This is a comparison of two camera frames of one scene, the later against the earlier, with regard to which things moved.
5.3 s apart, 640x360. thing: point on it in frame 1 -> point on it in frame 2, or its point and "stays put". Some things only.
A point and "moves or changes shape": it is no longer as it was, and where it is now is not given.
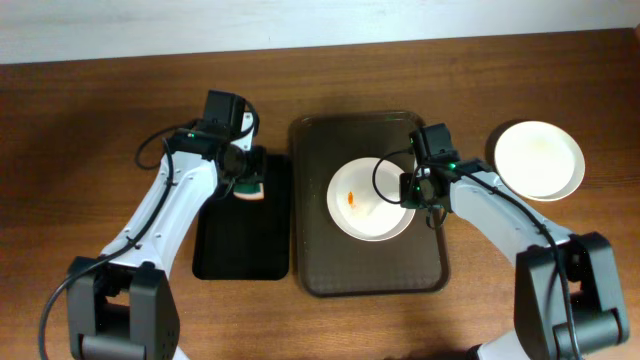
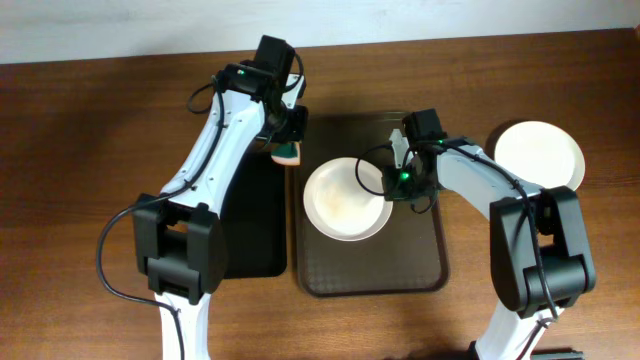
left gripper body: x=252 y=171 -> x=293 y=132
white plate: x=539 y=160 stays put
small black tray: x=245 y=240 stays put
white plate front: x=364 y=200 moves or changes shape
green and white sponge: x=249 y=191 -> x=286 y=154
